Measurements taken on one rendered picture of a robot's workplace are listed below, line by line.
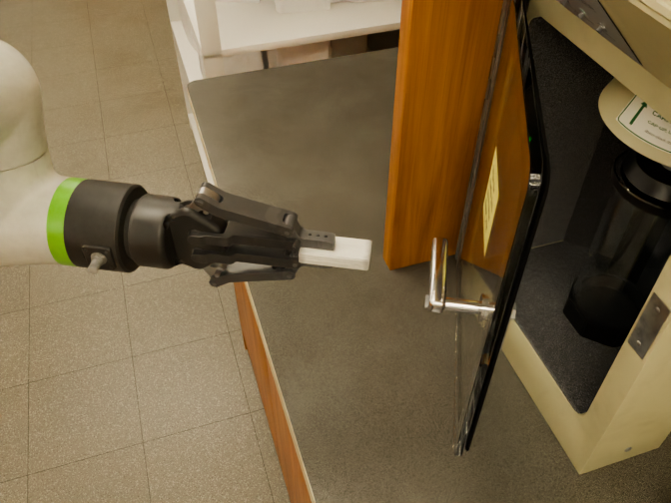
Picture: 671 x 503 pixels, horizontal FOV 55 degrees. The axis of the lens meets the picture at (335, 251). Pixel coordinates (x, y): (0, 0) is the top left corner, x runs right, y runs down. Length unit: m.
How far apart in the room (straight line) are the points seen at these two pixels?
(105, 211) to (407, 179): 0.40
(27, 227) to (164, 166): 2.11
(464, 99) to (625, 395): 0.39
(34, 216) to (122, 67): 2.87
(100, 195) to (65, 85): 2.81
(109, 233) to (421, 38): 0.39
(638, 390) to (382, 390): 0.31
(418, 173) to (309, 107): 0.50
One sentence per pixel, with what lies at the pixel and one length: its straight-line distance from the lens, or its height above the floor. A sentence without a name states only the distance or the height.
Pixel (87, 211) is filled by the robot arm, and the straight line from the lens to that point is 0.67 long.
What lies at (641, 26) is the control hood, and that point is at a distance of 0.44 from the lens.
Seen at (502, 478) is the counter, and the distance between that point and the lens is 0.81.
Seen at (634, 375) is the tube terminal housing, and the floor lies 1.14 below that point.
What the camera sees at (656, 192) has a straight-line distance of 0.70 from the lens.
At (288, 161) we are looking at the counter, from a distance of 1.18.
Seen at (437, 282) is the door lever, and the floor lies 1.21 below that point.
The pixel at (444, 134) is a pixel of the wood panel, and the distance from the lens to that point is 0.84.
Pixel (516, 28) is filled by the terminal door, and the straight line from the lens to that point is 0.62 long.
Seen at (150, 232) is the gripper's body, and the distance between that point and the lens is 0.65.
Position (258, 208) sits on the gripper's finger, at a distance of 0.63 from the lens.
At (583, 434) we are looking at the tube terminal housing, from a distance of 0.79.
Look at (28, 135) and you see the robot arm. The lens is 0.68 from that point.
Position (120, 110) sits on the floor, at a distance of 3.19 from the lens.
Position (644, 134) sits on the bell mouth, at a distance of 0.62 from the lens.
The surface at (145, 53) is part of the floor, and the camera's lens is 3.63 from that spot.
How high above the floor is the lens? 1.65
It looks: 45 degrees down
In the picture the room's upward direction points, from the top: straight up
